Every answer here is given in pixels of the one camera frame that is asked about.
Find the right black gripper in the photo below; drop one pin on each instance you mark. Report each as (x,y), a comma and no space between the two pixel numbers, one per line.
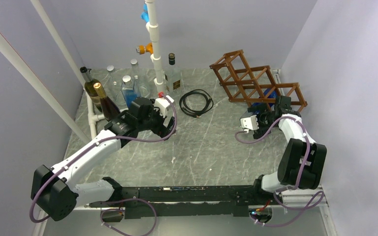
(261,132)

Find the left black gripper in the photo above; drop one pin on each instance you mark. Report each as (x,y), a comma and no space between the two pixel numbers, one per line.
(161,130)

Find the blue square bottle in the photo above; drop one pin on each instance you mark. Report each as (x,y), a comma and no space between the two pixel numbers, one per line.
(129,89)

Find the clear bottle green label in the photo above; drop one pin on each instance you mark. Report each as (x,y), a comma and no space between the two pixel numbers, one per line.
(140,79)

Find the brown bottle gold foil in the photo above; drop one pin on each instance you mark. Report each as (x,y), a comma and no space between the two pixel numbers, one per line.
(109,108)

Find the clear bottle white cap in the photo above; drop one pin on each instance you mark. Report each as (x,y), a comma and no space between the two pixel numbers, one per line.
(114,86)

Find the green wine bottle silver foil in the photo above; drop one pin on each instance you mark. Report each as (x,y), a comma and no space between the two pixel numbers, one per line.
(89,87)

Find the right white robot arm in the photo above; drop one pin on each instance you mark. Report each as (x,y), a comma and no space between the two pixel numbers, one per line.
(303,159)

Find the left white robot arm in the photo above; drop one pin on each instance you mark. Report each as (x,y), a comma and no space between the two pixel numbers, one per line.
(84,163)

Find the brown wooden wine rack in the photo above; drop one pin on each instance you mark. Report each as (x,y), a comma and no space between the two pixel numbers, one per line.
(245,84)

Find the orange pipe-mounted fitting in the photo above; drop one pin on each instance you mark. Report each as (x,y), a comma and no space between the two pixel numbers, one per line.
(141,49)

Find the blue pipe-mounted fitting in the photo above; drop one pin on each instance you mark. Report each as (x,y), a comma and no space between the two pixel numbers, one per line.
(144,15)

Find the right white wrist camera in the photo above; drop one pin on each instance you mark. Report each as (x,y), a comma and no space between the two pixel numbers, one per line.
(249,123)

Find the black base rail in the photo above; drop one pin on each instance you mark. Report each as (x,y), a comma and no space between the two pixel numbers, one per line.
(138,202)

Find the white PVC pipe frame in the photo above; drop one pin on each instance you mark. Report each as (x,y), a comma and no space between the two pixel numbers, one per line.
(8,51)

